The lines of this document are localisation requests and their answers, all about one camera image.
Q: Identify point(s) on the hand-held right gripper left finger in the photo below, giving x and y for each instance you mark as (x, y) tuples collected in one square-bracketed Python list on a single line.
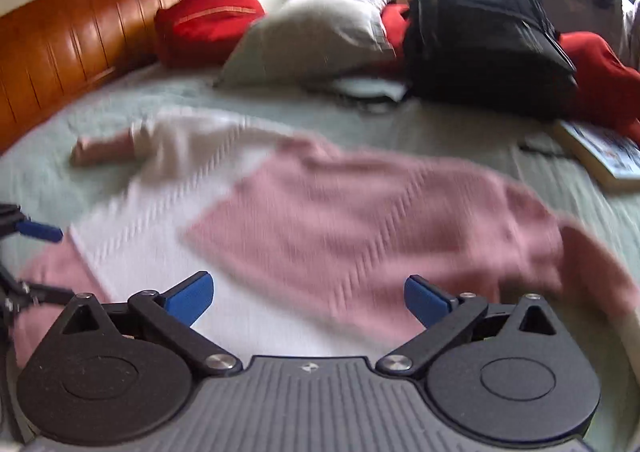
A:
[(192, 294)]

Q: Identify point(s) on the red blanket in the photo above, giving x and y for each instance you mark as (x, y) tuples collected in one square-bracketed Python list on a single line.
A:
[(600, 77)]

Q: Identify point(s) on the grey-green pillow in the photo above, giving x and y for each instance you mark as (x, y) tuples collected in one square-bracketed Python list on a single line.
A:
[(310, 37)]

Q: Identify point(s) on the black backpack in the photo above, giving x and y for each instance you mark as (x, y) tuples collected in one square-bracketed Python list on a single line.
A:
[(480, 42)]

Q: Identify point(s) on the red pillow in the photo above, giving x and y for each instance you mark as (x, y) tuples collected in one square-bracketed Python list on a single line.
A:
[(205, 22)]

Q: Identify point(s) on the pink and white sweater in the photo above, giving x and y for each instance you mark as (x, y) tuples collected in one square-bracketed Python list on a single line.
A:
[(350, 232)]

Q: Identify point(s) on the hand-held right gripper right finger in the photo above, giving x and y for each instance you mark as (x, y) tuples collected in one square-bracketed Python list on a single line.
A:
[(425, 299)]

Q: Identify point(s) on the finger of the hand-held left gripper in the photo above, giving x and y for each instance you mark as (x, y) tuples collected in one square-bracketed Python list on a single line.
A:
[(45, 293), (40, 231)]

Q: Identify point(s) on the wooden headboard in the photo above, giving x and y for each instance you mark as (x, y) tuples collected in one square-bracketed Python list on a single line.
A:
[(75, 47)]

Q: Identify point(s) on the book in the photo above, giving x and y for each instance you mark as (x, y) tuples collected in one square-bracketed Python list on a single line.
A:
[(605, 157)]

